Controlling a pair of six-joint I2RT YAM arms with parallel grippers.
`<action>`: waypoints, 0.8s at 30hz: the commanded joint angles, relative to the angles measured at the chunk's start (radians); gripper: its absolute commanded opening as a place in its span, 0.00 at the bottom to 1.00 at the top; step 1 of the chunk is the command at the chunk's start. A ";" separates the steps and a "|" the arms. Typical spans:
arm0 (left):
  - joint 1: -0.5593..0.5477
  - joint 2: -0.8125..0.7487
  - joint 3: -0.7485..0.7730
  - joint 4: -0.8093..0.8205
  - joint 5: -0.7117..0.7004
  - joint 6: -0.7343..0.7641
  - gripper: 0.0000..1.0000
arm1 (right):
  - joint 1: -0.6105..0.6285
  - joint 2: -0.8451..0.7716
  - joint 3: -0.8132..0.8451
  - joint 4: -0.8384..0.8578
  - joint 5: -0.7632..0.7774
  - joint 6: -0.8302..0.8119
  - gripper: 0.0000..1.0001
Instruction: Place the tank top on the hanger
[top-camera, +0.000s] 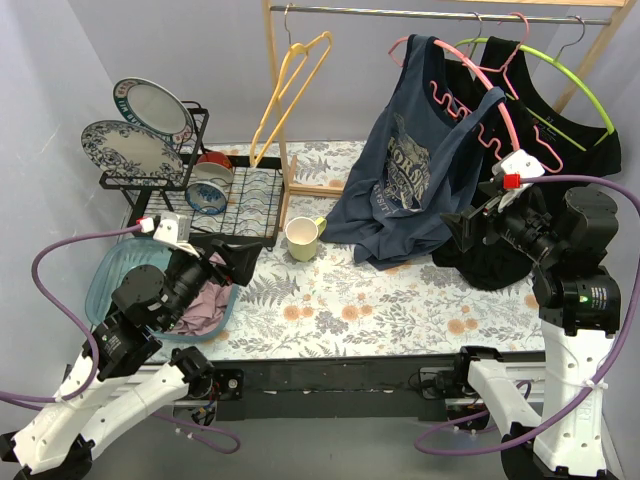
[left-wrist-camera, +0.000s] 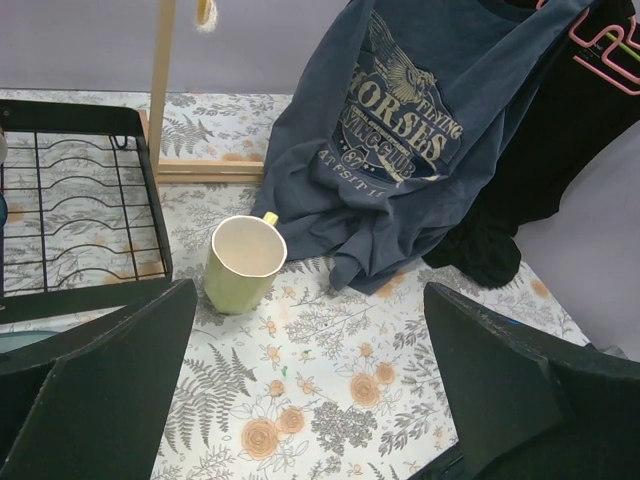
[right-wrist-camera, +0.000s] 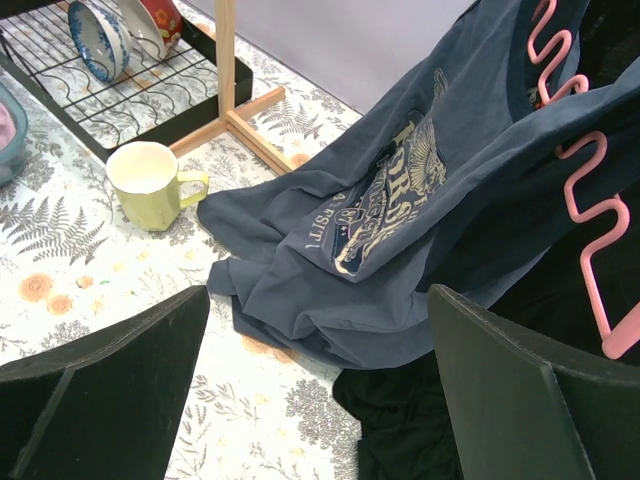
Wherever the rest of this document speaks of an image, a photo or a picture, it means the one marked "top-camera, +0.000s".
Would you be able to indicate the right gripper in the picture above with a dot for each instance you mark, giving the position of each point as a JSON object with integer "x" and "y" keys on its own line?
{"x": 480, "y": 226}

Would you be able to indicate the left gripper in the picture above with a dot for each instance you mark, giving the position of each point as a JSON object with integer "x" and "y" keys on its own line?
{"x": 216, "y": 261}

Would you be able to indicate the pink tank top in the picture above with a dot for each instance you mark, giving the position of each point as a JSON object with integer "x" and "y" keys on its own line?
{"x": 208, "y": 312}

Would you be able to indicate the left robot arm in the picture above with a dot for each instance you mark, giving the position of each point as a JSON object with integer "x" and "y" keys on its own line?
{"x": 68, "y": 434}

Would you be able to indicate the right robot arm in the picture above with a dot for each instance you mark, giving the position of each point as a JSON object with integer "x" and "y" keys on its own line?
{"x": 579, "y": 308}

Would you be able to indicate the blue printed tank top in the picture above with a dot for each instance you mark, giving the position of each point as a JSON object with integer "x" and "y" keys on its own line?
{"x": 417, "y": 164}

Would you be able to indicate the black tank top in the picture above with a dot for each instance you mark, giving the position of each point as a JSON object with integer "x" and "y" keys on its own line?
{"x": 543, "y": 133}

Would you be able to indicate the green hanger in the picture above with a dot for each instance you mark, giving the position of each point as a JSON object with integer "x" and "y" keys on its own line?
{"x": 571, "y": 76}

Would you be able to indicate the black dish rack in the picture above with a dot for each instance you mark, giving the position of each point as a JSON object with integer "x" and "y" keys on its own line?
{"x": 243, "y": 209}

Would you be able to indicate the yellow green mug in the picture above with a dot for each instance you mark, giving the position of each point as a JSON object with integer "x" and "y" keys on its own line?
{"x": 302, "y": 235}

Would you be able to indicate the blue floral bowl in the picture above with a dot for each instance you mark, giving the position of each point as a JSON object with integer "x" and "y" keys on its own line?
{"x": 206, "y": 197}

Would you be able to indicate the floral table cloth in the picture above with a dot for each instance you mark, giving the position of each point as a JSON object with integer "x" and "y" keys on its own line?
{"x": 331, "y": 306}

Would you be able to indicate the red bowl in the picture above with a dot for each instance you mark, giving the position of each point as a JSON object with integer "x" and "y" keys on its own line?
{"x": 214, "y": 166}

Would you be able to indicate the blue floral plate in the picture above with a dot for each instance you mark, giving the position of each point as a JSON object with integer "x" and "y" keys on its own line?
{"x": 131, "y": 155}

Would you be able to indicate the green rimmed plate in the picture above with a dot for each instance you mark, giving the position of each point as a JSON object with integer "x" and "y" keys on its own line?
{"x": 145, "y": 103}

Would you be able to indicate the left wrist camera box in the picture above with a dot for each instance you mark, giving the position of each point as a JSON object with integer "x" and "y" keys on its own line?
{"x": 173, "y": 231}

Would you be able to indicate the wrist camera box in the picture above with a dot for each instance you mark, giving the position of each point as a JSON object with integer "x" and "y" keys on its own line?
{"x": 510, "y": 174}
{"x": 173, "y": 231}

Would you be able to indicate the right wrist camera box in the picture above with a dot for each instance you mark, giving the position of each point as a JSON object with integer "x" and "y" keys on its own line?
{"x": 510, "y": 174}

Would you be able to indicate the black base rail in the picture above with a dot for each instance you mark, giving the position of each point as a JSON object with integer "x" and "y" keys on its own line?
{"x": 425, "y": 387}

